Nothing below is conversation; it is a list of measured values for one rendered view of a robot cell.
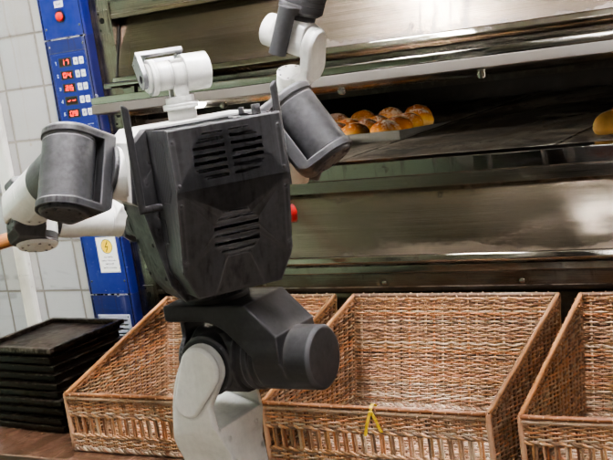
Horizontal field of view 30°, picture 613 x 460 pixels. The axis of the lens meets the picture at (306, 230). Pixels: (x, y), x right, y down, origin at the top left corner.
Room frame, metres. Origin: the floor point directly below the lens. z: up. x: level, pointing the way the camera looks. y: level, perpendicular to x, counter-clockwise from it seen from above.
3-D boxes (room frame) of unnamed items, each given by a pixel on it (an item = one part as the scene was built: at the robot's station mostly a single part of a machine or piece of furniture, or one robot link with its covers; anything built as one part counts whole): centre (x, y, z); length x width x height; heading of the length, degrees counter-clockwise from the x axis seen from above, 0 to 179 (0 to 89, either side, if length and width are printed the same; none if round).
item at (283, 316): (1.97, 0.12, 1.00); 0.28 x 0.13 x 0.18; 58
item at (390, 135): (3.56, -0.17, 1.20); 0.55 x 0.36 x 0.03; 58
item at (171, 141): (1.97, 0.16, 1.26); 0.34 x 0.30 x 0.36; 113
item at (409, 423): (2.49, -0.20, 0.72); 0.56 x 0.49 x 0.28; 57
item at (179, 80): (2.03, 0.18, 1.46); 0.10 x 0.07 x 0.09; 113
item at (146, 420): (2.81, 0.30, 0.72); 0.56 x 0.49 x 0.28; 59
